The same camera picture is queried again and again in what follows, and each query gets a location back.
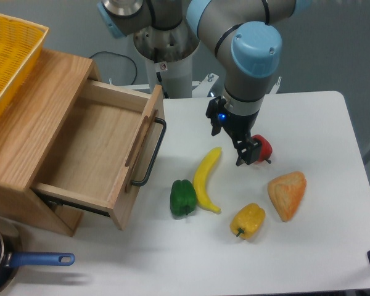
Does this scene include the black drawer handle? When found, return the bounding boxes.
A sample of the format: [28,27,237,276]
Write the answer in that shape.
[130,117,167,187]

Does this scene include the black cable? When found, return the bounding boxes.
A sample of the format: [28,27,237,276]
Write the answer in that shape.
[88,51,138,86]

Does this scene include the orange bread wedge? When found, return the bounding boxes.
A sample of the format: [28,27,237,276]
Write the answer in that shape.
[268,171,307,222]

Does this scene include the open wooden drawer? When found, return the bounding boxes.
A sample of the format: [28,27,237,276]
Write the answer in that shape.
[31,80,164,230]

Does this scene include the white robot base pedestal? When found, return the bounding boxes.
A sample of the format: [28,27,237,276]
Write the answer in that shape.
[133,20,199,99]

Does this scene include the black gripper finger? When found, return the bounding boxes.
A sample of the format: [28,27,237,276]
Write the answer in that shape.
[233,140,250,167]
[245,138,262,165]

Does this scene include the red bell pepper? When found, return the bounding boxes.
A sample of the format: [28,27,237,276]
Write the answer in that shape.
[252,134,273,164]

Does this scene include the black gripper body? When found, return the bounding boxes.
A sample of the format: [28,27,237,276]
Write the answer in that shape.
[206,96,258,142]

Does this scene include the blue handled pan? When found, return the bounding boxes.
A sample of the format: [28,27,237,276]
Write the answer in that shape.
[0,219,75,292]

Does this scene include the green bell pepper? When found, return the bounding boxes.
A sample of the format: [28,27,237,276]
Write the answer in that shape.
[170,179,197,217]

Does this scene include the yellow plastic basket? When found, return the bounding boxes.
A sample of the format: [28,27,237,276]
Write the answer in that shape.
[0,14,49,117]

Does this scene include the wooden drawer cabinet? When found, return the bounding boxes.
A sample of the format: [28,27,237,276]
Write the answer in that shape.
[0,49,100,236]

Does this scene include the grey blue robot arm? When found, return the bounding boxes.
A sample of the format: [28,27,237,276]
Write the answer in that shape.
[97,1,310,165]

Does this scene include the yellow banana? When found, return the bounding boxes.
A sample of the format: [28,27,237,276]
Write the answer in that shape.
[192,147,222,214]

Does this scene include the yellow bell pepper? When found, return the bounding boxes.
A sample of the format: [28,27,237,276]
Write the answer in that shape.
[229,203,266,240]

